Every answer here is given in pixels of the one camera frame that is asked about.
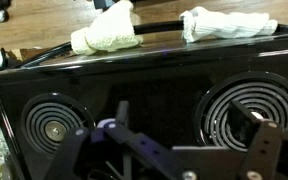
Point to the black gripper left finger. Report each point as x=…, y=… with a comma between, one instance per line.
x=94, y=153

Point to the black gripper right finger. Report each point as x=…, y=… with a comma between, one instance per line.
x=264, y=150

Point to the black electric stove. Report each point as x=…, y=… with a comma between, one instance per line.
x=157, y=96

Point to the large coil burner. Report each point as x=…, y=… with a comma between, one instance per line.
x=277, y=100

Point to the small coil burner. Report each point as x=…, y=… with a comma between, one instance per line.
x=37, y=123

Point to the white towel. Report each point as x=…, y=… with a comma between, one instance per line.
x=224, y=25

